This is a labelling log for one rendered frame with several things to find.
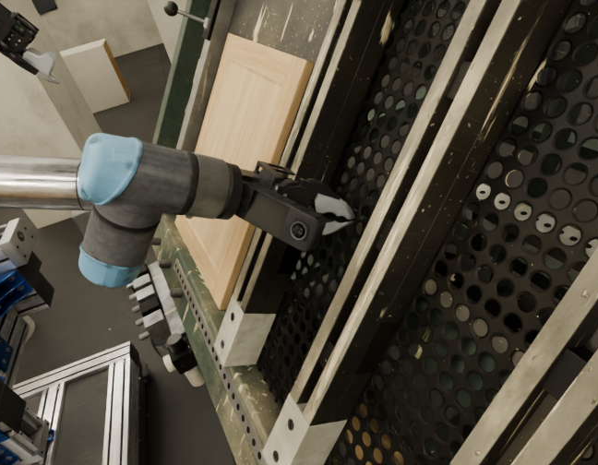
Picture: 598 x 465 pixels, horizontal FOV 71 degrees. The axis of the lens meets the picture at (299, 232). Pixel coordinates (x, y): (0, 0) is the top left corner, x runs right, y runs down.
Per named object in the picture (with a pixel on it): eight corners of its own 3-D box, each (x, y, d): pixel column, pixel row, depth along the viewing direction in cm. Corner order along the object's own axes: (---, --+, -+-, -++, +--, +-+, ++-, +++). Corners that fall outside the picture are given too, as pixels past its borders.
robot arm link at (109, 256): (149, 244, 62) (172, 185, 56) (132, 301, 53) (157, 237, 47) (93, 227, 59) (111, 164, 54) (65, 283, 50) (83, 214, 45)
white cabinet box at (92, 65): (89, 104, 581) (60, 51, 537) (130, 92, 588) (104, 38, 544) (85, 115, 546) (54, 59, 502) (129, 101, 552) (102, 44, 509)
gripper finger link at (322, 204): (344, 186, 66) (296, 175, 61) (366, 203, 61) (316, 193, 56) (337, 205, 67) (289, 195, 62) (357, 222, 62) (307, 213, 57)
